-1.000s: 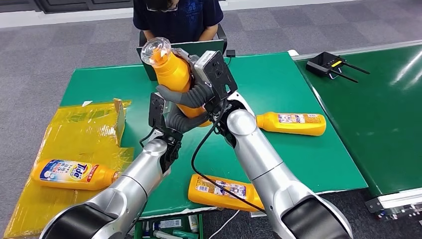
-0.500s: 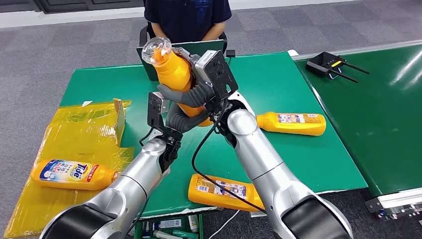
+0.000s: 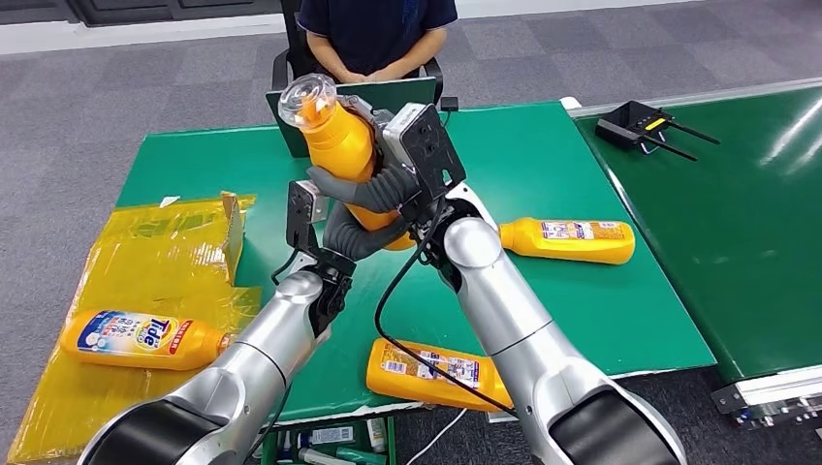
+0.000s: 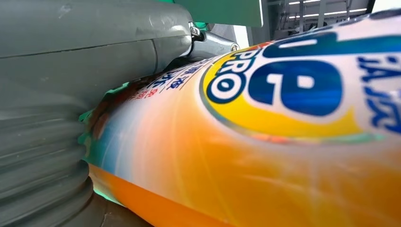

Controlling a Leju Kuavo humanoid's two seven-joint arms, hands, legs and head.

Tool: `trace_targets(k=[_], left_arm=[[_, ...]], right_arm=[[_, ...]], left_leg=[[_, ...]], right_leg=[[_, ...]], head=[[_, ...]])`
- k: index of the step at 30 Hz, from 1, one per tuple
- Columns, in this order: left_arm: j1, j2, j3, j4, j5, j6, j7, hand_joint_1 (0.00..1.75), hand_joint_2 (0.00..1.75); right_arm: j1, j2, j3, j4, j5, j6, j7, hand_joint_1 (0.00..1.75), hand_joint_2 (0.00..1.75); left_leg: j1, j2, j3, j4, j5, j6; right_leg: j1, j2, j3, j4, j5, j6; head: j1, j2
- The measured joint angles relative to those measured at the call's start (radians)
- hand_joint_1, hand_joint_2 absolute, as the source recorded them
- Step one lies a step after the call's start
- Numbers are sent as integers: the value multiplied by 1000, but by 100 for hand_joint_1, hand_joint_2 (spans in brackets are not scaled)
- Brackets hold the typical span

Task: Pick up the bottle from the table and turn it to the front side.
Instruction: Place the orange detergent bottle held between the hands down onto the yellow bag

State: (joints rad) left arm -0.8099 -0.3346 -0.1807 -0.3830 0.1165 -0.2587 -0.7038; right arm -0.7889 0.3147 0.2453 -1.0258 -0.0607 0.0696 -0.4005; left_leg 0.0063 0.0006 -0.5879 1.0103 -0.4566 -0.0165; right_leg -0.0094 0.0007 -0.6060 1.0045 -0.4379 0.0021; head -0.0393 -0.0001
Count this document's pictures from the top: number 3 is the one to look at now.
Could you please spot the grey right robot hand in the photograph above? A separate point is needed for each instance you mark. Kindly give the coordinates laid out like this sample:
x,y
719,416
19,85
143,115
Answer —
x,y
379,196

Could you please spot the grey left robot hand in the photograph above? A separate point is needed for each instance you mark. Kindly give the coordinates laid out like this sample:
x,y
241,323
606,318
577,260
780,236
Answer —
x,y
353,244

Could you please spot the orange detergent bottle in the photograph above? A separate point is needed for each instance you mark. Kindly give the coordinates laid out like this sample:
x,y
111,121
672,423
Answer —
x,y
578,247
417,378
128,340
340,144

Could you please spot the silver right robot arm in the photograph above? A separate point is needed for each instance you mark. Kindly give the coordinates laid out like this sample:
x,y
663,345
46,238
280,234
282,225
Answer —
x,y
514,308

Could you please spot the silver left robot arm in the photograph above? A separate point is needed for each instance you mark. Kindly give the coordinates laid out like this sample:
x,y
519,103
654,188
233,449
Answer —
x,y
257,359

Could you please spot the white labelled bottle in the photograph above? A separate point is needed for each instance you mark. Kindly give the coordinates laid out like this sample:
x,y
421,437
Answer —
x,y
331,436

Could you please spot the teal green bottle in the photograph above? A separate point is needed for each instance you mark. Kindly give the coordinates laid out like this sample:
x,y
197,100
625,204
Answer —
x,y
363,458

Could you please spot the white plastic bottle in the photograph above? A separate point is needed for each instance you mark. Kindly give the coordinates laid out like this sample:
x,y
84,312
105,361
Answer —
x,y
321,458

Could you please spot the dark green laptop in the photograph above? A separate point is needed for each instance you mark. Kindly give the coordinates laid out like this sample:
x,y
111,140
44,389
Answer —
x,y
286,135

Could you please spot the black power adapter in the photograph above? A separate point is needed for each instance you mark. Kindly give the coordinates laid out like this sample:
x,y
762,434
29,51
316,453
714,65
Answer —
x,y
449,105

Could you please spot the brown cardboard piece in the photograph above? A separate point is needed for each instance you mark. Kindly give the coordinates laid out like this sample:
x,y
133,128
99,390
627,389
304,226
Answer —
x,y
232,237

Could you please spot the person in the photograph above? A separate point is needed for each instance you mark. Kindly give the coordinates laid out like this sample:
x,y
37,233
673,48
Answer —
x,y
379,29

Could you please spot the black office chair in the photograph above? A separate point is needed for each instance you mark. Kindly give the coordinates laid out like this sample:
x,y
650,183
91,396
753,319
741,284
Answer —
x,y
290,45

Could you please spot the white paper scrap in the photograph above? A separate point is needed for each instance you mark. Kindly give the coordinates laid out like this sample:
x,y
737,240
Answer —
x,y
169,202

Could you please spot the white tube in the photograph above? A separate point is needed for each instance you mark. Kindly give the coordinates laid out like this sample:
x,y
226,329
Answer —
x,y
376,436

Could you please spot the yellow plastic sheet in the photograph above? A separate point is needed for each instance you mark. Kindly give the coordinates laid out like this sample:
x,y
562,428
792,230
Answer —
x,y
128,257

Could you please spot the black router with antennas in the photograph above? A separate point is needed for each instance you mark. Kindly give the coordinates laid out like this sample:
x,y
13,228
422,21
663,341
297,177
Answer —
x,y
632,122

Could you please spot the dark green conveyor belt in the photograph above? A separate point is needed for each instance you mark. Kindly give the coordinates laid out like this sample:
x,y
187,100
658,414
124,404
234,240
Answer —
x,y
738,244

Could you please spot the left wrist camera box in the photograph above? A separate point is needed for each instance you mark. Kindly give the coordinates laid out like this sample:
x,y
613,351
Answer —
x,y
298,212

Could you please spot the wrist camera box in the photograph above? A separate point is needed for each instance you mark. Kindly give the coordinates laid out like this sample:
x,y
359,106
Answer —
x,y
298,212
424,151

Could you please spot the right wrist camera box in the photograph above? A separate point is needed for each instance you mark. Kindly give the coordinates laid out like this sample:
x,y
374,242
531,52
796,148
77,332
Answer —
x,y
424,151

